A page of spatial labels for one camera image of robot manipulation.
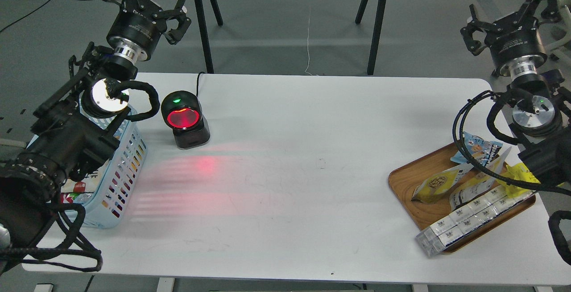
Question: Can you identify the blue cookie snack bag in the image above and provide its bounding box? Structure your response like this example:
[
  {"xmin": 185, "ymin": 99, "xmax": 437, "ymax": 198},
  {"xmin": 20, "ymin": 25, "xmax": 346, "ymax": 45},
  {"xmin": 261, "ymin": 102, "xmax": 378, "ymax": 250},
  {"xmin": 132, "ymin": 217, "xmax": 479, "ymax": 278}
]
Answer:
[{"xmin": 463, "ymin": 132, "xmax": 504, "ymax": 166}]

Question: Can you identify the white red peanut snack bag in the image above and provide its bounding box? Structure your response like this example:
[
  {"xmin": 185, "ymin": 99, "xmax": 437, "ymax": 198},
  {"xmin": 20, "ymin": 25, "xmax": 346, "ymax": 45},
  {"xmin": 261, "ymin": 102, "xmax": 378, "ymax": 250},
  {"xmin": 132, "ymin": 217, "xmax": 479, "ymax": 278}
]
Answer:
[{"xmin": 61, "ymin": 160, "xmax": 109, "ymax": 193}]

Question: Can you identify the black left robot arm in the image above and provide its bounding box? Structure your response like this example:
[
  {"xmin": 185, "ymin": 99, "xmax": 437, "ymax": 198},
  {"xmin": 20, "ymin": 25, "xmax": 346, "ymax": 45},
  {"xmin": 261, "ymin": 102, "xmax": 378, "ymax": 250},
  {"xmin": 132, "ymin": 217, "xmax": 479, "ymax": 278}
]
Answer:
[{"xmin": 1, "ymin": 0, "xmax": 191, "ymax": 272}]

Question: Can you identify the yellow cartoon face snack bag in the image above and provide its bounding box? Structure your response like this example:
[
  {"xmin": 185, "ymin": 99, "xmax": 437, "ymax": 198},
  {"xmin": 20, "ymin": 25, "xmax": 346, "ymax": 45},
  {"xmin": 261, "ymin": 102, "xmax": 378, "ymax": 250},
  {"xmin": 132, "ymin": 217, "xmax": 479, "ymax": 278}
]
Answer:
[{"xmin": 496, "ymin": 163, "xmax": 540, "ymax": 200}]

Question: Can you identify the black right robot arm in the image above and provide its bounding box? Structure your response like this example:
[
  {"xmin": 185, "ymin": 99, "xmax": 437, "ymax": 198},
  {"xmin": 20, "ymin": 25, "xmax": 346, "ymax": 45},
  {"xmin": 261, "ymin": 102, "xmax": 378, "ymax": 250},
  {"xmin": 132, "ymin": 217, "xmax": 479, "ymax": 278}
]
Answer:
[{"xmin": 452, "ymin": 0, "xmax": 571, "ymax": 195}]

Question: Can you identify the red snack bag in basket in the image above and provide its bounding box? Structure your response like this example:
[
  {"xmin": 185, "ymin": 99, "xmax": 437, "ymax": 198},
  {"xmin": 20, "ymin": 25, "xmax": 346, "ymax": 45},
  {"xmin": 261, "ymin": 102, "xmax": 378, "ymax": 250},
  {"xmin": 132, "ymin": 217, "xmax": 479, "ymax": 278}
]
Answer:
[{"xmin": 60, "ymin": 192, "xmax": 94, "ymax": 205}]

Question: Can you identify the light blue plastic basket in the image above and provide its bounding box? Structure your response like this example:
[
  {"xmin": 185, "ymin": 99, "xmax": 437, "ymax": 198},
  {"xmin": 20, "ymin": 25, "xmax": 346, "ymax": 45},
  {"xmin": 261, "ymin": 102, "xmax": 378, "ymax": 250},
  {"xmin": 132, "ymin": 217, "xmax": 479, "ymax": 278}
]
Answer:
[{"xmin": 27, "ymin": 101, "xmax": 148, "ymax": 229}]

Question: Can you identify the round wooden tray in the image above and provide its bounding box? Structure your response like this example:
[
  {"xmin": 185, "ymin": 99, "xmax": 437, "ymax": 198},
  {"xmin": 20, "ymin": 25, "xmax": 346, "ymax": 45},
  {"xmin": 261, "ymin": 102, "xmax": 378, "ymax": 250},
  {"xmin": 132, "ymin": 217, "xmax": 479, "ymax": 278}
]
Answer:
[{"xmin": 388, "ymin": 144, "xmax": 536, "ymax": 257}]

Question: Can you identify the black barcode scanner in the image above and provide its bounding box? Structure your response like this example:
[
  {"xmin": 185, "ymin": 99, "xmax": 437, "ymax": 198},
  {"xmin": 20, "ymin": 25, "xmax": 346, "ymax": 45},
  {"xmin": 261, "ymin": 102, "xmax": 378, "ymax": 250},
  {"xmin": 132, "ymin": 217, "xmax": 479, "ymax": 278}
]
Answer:
[{"xmin": 161, "ymin": 90, "xmax": 211, "ymax": 150}]

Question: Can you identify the clear pack of white boxes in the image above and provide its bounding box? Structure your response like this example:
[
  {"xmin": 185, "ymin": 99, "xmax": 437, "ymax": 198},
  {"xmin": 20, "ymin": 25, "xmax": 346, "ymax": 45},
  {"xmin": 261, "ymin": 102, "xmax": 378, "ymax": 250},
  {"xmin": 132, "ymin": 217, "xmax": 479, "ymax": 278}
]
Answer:
[{"xmin": 415, "ymin": 185, "xmax": 536, "ymax": 257}]

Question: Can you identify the white hanging cord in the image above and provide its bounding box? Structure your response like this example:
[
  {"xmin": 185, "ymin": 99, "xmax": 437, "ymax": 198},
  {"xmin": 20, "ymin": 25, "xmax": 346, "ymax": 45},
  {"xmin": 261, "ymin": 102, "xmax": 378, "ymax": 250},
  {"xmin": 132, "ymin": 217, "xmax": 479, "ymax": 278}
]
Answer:
[{"xmin": 305, "ymin": 5, "xmax": 318, "ymax": 77}]

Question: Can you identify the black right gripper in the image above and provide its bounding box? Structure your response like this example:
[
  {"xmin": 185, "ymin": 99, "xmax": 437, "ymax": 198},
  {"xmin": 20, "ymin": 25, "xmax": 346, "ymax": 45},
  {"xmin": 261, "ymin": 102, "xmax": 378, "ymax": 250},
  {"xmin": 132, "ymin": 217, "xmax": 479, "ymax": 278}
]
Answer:
[{"xmin": 460, "ymin": 0, "xmax": 563, "ymax": 77}]

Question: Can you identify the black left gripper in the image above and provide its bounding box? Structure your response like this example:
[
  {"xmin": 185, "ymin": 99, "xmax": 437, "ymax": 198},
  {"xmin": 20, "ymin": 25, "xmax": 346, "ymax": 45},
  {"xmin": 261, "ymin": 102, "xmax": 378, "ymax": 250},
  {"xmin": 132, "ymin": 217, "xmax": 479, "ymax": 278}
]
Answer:
[{"xmin": 100, "ymin": 0, "xmax": 192, "ymax": 61}]

